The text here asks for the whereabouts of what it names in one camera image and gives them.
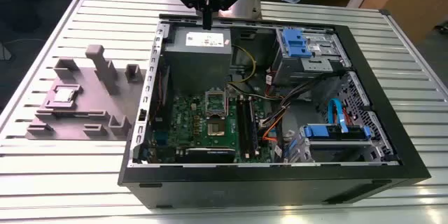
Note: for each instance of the CPU with silver top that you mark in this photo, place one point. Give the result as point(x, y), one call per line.
point(65, 95)

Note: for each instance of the CPU socket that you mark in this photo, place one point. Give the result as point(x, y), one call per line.
point(217, 128)

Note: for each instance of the blue disk carrier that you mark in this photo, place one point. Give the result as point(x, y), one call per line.
point(295, 43)
point(322, 131)

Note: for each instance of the grey power supply unit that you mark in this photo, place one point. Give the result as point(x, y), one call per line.
point(197, 64)

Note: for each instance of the metal drive cage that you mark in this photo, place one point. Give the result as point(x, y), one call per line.
point(315, 66)

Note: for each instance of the grey parts rack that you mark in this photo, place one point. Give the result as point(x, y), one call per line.
point(95, 98)

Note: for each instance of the black RAM slot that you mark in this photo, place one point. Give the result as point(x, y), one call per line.
point(247, 124)
point(251, 124)
point(242, 124)

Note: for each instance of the white power connector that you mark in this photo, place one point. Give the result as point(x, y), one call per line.
point(262, 123)

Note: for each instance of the green motherboard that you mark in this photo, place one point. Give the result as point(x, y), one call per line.
point(182, 129)

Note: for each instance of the blue board connector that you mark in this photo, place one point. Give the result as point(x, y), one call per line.
point(162, 138)

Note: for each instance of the RAM stick with white label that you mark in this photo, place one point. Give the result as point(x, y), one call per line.
point(70, 115)

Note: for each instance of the black graphics card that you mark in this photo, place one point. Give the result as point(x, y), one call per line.
point(210, 155)

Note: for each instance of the metal disk bay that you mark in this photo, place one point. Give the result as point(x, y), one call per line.
point(350, 148)

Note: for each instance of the black PC case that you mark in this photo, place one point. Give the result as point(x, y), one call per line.
point(263, 182)

